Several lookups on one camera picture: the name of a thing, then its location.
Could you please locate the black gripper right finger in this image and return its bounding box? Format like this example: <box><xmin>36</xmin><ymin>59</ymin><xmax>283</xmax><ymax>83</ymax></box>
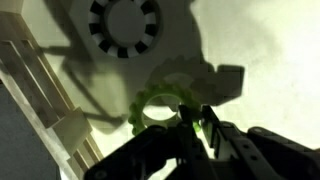
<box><xmin>200</xmin><ymin>104</ymin><xmax>320</xmax><ymax>180</ymax></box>

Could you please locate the yellow-green toothed ring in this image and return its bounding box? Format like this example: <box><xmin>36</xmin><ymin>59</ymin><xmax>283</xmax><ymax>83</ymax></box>
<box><xmin>127</xmin><ymin>82</ymin><xmax>204</xmax><ymax>137</ymax></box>

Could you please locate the wooden slatted tray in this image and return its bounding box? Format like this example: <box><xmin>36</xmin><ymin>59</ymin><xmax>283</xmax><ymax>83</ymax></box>
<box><xmin>0</xmin><ymin>0</ymin><xmax>320</xmax><ymax>180</ymax></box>

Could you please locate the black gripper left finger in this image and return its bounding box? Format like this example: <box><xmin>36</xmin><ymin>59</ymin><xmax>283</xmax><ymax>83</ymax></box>
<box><xmin>83</xmin><ymin>104</ymin><xmax>205</xmax><ymax>180</ymax></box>

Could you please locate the black and white striped ring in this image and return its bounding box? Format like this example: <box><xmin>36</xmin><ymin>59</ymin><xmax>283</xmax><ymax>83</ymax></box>
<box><xmin>87</xmin><ymin>0</ymin><xmax>162</xmax><ymax>60</ymax></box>

